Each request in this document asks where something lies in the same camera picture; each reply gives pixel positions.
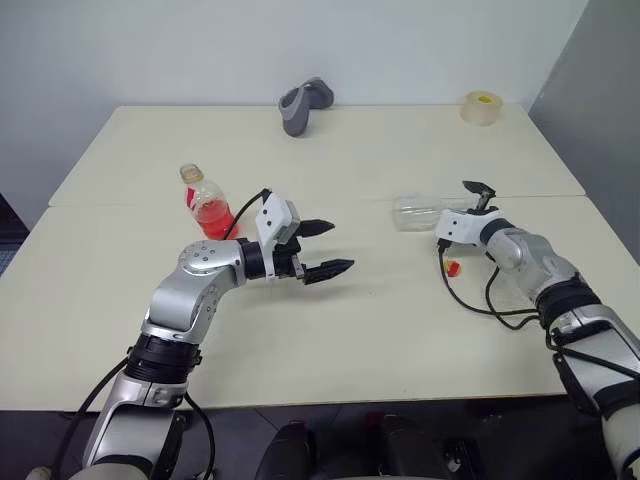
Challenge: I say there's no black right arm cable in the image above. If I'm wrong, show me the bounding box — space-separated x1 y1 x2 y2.
435 241 556 351

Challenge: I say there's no dark rounded shape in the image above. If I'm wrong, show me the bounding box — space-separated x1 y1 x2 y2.
260 421 319 480

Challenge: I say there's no translucent yellowish tape roll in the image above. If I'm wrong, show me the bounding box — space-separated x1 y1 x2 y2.
460 90 503 128

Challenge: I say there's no bottle with red liquid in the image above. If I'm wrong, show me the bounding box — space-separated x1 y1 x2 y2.
178 162 237 241

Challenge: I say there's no grey curved handheld object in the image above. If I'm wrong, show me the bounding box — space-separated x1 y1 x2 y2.
277 76 335 138

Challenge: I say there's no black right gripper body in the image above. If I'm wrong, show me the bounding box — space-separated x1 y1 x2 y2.
469 193 501 217

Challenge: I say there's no clear plastic bottle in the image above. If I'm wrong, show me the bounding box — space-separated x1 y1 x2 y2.
391 192 477 233

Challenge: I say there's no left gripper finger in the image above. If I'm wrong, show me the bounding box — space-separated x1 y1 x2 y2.
303 258 357 287
298 218 336 239

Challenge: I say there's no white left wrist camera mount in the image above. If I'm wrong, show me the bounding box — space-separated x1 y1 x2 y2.
253 193 302 284

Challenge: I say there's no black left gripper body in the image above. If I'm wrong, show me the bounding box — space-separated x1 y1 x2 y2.
273 234 307 282

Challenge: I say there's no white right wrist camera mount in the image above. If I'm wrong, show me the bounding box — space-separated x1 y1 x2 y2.
433 207 504 247

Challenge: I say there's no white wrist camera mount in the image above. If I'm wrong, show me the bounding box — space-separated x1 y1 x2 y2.
253 193 302 284
433 207 504 247

